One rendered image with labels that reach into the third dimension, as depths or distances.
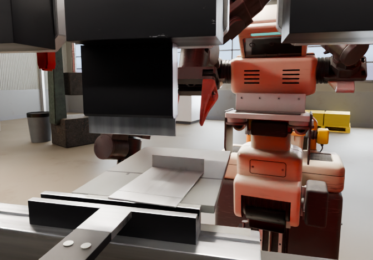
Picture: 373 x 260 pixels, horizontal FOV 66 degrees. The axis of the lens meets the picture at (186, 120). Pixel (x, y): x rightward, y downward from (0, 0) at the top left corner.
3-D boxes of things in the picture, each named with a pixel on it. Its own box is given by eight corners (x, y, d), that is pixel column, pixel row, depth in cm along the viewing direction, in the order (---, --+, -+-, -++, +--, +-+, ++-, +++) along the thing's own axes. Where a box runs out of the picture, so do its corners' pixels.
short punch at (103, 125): (177, 134, 31) (177, 45, 30) (172, 138, 29) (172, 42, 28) (94, 131, 33) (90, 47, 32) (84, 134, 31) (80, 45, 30)
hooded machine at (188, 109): (193, 125, 770) (193, 64, 748) (169, 123, 796) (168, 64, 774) (203, 120, 850) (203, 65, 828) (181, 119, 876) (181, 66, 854)
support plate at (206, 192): (230, 156, 58) (231, 151, 57) (214, 214, 32) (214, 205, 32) (146, 151, 61) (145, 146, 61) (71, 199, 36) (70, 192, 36)
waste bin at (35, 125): (41, 138, 586) (39, 111, 579) (58, 139, 572) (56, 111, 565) (23, 142, 545) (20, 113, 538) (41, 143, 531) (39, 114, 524)
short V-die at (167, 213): (200, 230, 32) (201, 205, 32) (195, 245, 30) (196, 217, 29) (46, 213, 37) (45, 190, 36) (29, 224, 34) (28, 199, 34)
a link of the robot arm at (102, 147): (157, 118, 73) (131, 112, 77) (129, 111, 63) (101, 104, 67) (145, 164, 73) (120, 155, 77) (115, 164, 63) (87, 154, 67)
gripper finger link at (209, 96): (210, 118, 47) (215, 69, 50) (169, 117, 49) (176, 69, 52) (215, 132, 53) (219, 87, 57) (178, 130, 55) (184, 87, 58)
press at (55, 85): (42, 146, 513) (31, -22, 476) (81, 137, 598) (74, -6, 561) (74, 149, 483) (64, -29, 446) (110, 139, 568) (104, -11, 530)
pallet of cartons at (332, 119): (348, 127, 719) (350, 111, 713) (353, 133, 641) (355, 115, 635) (298, 125, 764) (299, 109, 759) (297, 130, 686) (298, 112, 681)
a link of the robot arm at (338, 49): (362, 57, 83) (348, 47, 86) (369, 31, 75) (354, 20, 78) (334, 74, 83) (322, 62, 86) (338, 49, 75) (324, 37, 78)
